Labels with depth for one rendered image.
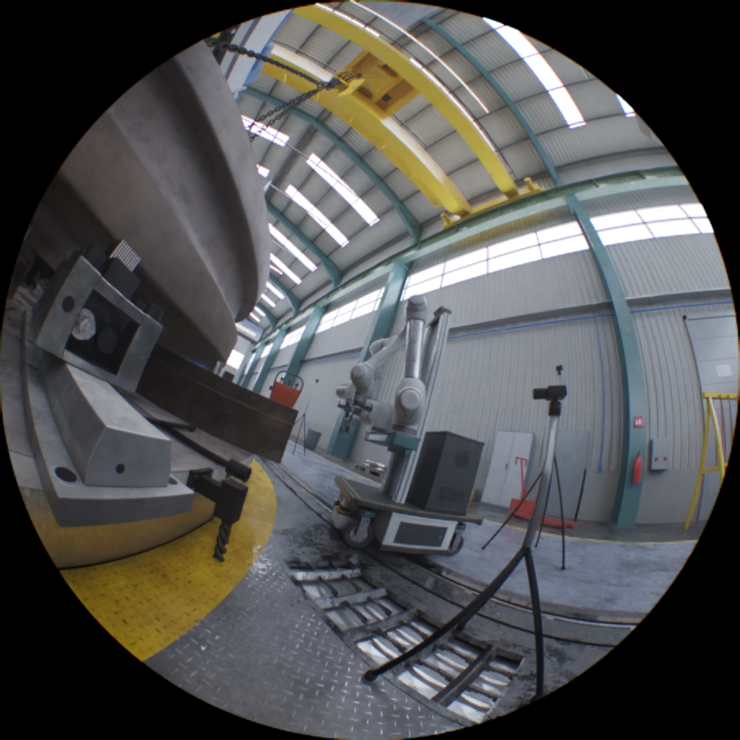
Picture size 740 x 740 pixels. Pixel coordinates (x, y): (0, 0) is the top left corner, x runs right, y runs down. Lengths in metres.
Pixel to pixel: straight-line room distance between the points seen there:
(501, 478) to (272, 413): 5.64
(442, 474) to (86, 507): 1.56
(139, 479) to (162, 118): 1.38
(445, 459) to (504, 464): 4.91
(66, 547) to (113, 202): 1.01
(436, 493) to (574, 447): 5.45
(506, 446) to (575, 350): 3.40
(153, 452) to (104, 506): 0.14
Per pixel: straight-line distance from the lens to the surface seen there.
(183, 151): 1.45
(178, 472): 0.82
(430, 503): 1.57
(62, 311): 0.68
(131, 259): 0.96
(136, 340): 0.77
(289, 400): 1.61
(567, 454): 6.68
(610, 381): 7.29
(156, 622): 0.73
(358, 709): 0.69
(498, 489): 6.39
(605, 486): 6.68
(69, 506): 0.41
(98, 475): 0.44
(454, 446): 1.59
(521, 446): 6.37
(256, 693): 0.65
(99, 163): 1.13
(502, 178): 11.74
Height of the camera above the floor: 0.58
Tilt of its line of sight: 19 degrees up
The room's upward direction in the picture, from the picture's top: 19 degrees clockwise
